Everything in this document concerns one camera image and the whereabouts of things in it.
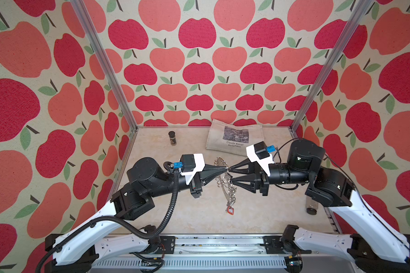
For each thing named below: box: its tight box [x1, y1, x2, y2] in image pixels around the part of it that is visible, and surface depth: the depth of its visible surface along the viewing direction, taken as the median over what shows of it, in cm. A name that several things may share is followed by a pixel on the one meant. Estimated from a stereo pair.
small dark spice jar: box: [167, 130, 178, 147], surface depth 109 cm
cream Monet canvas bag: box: [205, 118, 265, 157], surface depth 109 cm
